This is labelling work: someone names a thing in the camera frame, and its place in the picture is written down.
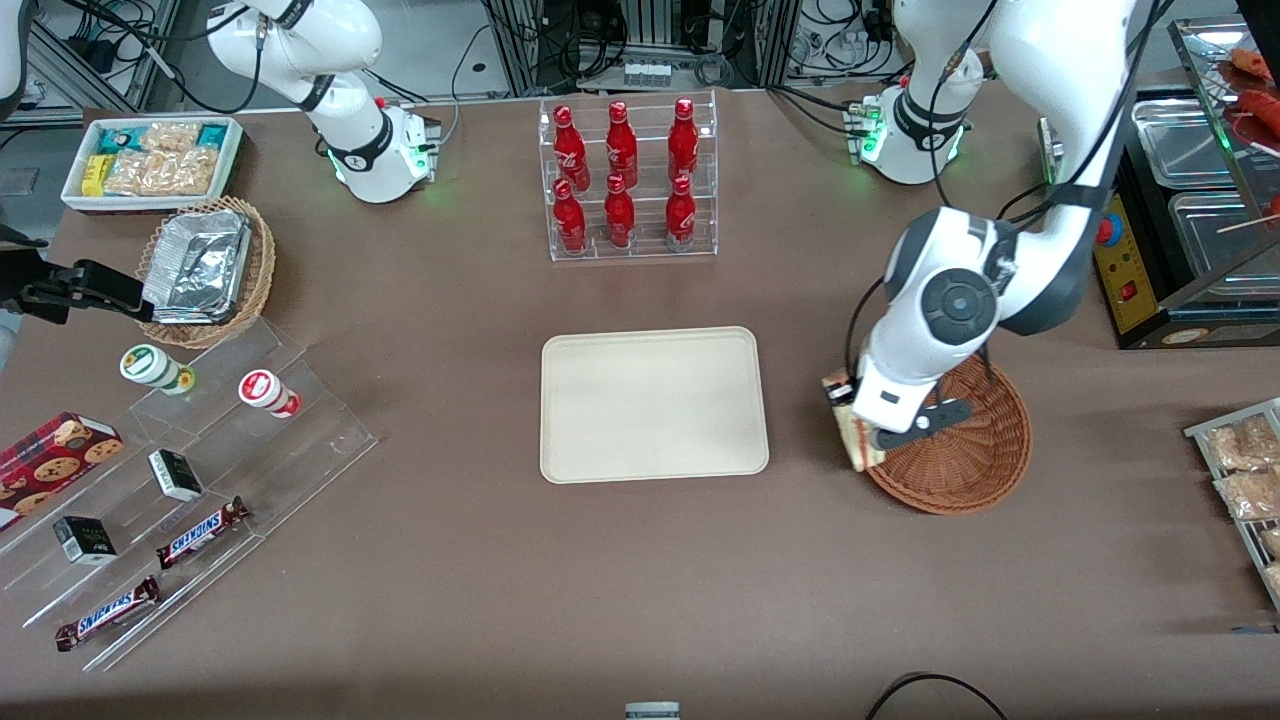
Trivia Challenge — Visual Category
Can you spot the steel food pan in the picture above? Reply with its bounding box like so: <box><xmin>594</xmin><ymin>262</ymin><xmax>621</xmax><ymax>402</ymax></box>
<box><xmin>1167</xmin><ymin>189</ymin><xmax>1280</xmax><ymax>302</ymax></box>
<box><xmin>1130</xmin><ymin>97</ymin><xmax>1239</xmax><ymax>192</ymax></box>

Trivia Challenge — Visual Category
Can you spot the aluminium frame rack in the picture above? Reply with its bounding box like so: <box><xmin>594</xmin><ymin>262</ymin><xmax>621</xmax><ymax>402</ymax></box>
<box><xmin>478</xmin><ymin>0</ymin><xmax>803</xmax><ymax>97</ymax></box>

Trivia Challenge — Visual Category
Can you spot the large clear cracker bag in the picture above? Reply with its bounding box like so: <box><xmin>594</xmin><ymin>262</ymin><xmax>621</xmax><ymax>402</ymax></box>
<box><xmin>104</xmin><ymin>148</ymin><xmax>219</xmax><ymax>198</ymax></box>

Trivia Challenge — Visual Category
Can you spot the red sausage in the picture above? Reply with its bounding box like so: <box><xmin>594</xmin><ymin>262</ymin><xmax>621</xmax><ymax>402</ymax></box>
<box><xmin>1228</xmin><ymin>47</ymin><xmax>1280</xmax><ymax>85</ymax></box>
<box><xmin>1234</xmin><ymin>89</ymin><xmax>1280</xmax><ymax>153</ymax></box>

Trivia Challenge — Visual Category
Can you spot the green lid white cup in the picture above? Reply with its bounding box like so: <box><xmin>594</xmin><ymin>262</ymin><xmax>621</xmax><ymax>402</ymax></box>
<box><xmin>119</xmin><ymin>343</ymin><xmax>197</xmax><ymax>397</ymax></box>

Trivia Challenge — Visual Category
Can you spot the red cookie box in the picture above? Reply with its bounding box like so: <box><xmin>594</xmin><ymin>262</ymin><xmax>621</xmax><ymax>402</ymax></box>
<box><xmin>0</xmin><ymin>411</ymin><xmax>125</xmax><ymax>532</ymax></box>

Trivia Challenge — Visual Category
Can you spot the silver foil container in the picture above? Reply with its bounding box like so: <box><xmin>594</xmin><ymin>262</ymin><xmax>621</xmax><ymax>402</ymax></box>
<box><xmin>141</xmin><ymin>209</ymin><xmax>253</xmax><ymax>325</ymax></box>

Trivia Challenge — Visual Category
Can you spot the clear acrylic bottle rack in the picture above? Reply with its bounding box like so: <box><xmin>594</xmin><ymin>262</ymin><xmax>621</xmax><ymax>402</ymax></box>
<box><xmin>538</xmin><ymin>89</ymin><xmax>720</xmax><ymax>264</ymax></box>

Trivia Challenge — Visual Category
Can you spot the brown snickers bar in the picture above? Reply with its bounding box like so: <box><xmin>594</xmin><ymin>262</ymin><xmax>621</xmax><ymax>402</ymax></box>
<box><xmin>155</xmin><ymin>496</ymin><xmax>251</xmax><ymax>571</ymax></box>
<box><xmin>54</xmin><ymin>575</ymin><xmax>162</xmax><ymax>653</ymax></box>

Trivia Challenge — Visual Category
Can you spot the black hot dog warmer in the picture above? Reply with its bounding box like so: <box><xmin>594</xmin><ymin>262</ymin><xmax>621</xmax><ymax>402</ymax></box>
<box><xmin>1037</xmin><ymin>14</ymin><xmax>1280</xmax><ymax>352</ymax></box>

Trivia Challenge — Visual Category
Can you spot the clear acrylic stepped display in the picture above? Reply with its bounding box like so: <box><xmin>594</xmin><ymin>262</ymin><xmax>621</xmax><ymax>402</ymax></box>
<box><xmin>0</xmin><ymin>317</ymin><xmax>379</xmax><ymax>674</ymax></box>

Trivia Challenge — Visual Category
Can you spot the cream plastic tray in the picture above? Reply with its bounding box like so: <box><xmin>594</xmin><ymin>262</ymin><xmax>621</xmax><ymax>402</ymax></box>
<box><xmin>540</xmin><ymin>326</ymin><xmax>771</xmax><ymax>486</ymax></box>

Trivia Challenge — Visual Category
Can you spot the red cola bottle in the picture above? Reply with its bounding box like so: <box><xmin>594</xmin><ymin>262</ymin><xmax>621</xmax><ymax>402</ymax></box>
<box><xmin>667</xmin><ymin>97</ymin><xmax>700</xmax><ymax>182</ymax></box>
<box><xmin>552</xmin><ymin>178</ymin><xmax>590</xmax><ymax>254</ymax></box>
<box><xmin>553</xmin><ymin>104</ymin><xmax>592</xmax><ymax>192</ymax></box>
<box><xmin>664</xmin><ymin>175</ymin><xmax>698</xmax><ymax>252</ymax></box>
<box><xmin>605</xmin><ymin>101</ymin><xmax>640</xmax><ymax>190</ymax></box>
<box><xmin>603</xmin><ymin>173</ymin><xmax>637</xmax><ymax>250</ymax></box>

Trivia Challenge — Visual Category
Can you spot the small clear cracker bag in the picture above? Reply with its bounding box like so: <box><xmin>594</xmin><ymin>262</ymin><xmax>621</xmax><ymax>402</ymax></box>
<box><xmin>140</xmin><ymin>121</ymin><xmax>203</xmax><ymax>153</ymax></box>

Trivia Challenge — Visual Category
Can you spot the red lid white cup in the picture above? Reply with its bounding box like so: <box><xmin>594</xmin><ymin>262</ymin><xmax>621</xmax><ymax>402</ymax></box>
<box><xmin>237</xmin><ymin>369</ymin><xmax>302</xmax><ymax>420</ymax></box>

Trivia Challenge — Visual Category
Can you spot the triangular sandwich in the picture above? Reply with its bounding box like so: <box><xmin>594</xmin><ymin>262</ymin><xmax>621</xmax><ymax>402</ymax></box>
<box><xmin>821</xmin><ymin>369</ymin><xmax>890</xmax><ymax>474</ymax></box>

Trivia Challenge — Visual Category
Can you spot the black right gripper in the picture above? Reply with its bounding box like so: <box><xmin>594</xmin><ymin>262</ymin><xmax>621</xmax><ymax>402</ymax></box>
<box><xmin>0</xmin><ymin>250</ymin><xmax>154</xmax><ymax>324</ymax></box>

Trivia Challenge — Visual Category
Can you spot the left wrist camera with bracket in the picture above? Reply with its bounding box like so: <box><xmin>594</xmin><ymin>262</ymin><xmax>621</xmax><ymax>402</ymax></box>
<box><xmin>871</xmin><ymin>397</ymin><xmax>974</xmax><ymax>454</ymax></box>

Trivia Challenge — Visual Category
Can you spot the aluminium profile frame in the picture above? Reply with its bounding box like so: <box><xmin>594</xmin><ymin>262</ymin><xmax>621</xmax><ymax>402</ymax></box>
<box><xmin>22</xmin><ymin>0</ymin><xmax>183</xmax><ymax>113</ymax></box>

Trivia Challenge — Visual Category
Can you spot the white rectangular snack bin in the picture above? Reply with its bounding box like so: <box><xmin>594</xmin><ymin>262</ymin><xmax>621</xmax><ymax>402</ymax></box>
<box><xmin>60</xmin><ymin>116</ymin><xmax>245</xmax><ymax>215</ymax></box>

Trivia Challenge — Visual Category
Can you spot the light brown wicker basket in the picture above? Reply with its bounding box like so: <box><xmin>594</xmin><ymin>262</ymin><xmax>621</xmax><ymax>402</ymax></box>
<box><xmin>134</xmin><ymin>196</ymin><xmax>277</xmax><ymax>350</ymax></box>

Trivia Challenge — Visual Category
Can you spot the dark brown wicker basket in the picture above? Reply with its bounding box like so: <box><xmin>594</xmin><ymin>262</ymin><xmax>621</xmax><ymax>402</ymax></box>
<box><xmin>864</xmin><ymin>350</ymin><xmax>1033</xmax><ymax>516</ymax></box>

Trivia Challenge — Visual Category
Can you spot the black looped cable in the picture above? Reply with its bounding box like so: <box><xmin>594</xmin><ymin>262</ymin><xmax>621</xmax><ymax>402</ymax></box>
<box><xmin>864</xmin><ymin>671</ymin><xmax>1012</xmax><ymax>720</ymax></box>

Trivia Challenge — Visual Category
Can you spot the small black box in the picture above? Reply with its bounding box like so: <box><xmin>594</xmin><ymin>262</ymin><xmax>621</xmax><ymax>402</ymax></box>
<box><xmin>147</xmin><ymin>448</ymin><xmax>205</xmax><ymax>503</ymax></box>
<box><xmin>52</xmin><ymin>515</ymin><xmax>119</xmax><ymax>567</ymax></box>

